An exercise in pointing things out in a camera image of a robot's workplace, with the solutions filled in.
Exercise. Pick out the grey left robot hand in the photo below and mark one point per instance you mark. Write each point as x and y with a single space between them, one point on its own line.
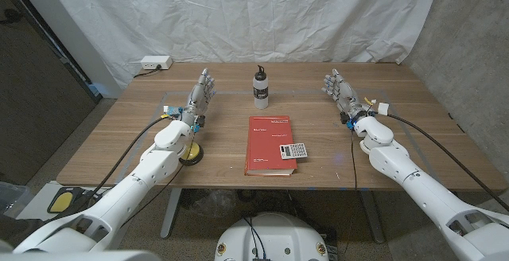
196 98

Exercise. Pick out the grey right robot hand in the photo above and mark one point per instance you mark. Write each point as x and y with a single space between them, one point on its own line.
346 94

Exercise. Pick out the white pocket calculator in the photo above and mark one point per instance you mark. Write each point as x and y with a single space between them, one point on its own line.
293 151

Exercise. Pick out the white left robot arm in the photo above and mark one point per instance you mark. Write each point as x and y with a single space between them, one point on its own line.
131 189

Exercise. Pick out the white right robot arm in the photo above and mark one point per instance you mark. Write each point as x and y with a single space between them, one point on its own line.
421 189

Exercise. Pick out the white bottle with black cap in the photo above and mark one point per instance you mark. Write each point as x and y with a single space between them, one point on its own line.
260 94

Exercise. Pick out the red hardcover notebook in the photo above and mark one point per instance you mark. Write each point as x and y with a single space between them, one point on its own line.
264 145

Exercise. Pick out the white power strip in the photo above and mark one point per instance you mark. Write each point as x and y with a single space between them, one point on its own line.
156 62

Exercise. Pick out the yellow push button black base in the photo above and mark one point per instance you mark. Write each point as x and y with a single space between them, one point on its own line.
195 155

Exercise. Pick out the white wrinkled backdrop sheet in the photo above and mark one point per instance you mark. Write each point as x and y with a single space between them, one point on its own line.
246 18

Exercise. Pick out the grey metal table leg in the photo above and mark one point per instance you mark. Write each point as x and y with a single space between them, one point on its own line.
170 213
373 217

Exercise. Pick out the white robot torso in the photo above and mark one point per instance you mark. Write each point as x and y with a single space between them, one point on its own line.
270 237

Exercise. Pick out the yellow and black foot pedal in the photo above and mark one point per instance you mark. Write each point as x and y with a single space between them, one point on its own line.
61 201

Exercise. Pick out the white floor mat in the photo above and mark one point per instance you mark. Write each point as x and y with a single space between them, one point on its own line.
37 205

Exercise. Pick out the clear plastic bin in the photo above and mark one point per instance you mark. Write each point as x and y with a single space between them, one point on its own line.
12 197

